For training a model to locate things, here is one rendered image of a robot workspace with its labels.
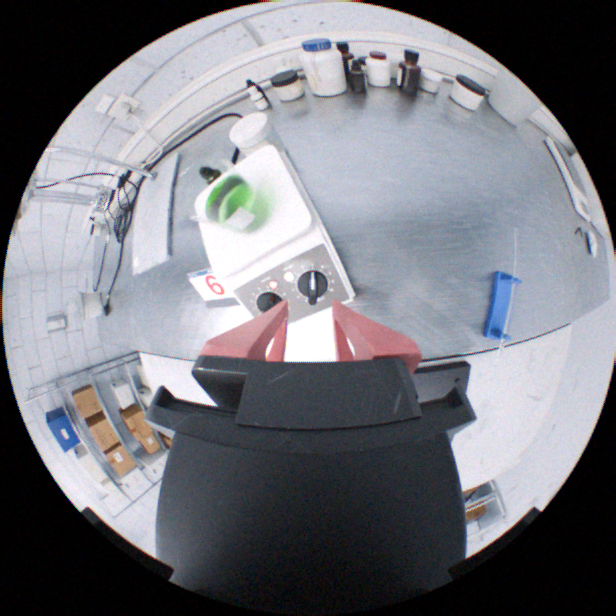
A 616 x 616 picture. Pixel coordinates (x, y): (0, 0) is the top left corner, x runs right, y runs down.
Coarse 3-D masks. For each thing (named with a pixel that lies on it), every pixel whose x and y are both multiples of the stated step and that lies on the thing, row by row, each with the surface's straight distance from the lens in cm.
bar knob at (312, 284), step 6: (300, 276) 19; (306, 276) 19; (312, 276) 17; (318, 276) 19; (324, 276) 19; (300, 282) 19; (306, 282) 19; (312, 282) 17; (318, 282) 19; (324, 282) 19; (300, 288) 19; (306, 288) 19; (312, 288) 18; (318, 288) 19; (324, 288) 19; (306, 294) 20; (312, 294) 18; (318, 294) 20; (312, 300) 18
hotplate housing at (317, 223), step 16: (288, 160) 24; (304, 192) 20; (320, 224) 18; (304, 240) 18; (320, 240) 18; (272, 256) 19; (288, 256) 18; (336, 256) 19; (240, 272) 21; (256, 272) 20
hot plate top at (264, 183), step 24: (240, 168) 23; (264, 168) 21; (264, 192) 19; (288, 192) 18; (288, 216) 17; (216, 240) 21; (240, 240) 19; (264, 240) 17; (288, 240) 17; (216, 264) 21; (240, 264) 18
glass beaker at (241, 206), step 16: (208, 160) 16; (224, 160) 15; (192, 176) 17; (208, 176) 17; (224, 176) 18; (240, 176) 14; (176, 192) 17; (192, 192) 17; (208, 192) 12; (224, 192) 13; (240, 192) 14; (256, 192) 16; (176, 208) 16; (192, 208) 16; (208, 208) 12; (224, 208) 13; (240, 208) 14; (256, 208) 16; (208, 224) 15; (224, 224) 15; (240, 224) 15; (256, 224) 16
